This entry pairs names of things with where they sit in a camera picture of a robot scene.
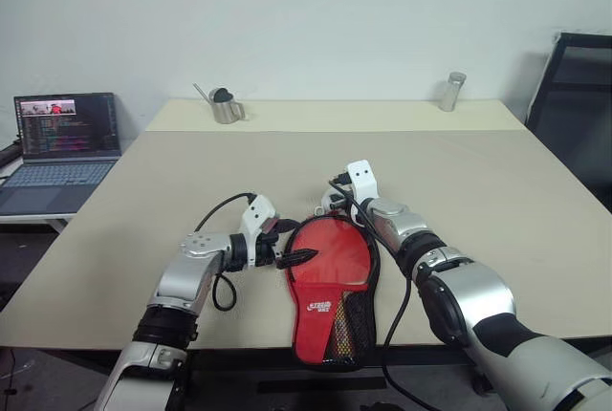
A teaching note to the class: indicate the red table tennis paddle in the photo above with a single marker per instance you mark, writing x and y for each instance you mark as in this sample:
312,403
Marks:
334,244

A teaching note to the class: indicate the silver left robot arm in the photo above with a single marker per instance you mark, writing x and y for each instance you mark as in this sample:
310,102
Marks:
186,282

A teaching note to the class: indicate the white side table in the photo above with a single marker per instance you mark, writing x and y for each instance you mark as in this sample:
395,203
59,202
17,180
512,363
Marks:
33,220

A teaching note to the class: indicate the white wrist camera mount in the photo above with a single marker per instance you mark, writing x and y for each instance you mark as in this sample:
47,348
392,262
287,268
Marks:
255,212
361,177

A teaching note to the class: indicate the steel shaker with lid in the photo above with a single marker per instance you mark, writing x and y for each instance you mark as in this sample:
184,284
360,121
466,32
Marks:
451,93

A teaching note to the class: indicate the black elongated device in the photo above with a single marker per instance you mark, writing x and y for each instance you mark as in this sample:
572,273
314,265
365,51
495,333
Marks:
9,155

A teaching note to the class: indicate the open grey laptop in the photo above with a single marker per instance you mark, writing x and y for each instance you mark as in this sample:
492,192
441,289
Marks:
62,143

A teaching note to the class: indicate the black mesh office chair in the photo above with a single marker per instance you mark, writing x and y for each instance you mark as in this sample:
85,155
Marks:
574,95

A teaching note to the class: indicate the red black paddle case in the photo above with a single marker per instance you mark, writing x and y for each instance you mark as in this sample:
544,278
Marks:
315,325

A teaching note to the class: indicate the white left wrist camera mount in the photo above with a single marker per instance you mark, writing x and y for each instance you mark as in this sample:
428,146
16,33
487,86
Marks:
255,212

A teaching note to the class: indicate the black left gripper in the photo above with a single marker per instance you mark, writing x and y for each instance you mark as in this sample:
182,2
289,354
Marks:
268,248

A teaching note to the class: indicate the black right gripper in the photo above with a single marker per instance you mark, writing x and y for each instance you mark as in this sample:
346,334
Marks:
343,201

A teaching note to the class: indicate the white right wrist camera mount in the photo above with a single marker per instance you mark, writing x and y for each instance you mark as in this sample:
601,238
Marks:
361,177

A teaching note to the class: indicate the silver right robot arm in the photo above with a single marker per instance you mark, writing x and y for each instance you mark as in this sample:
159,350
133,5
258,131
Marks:
478,296

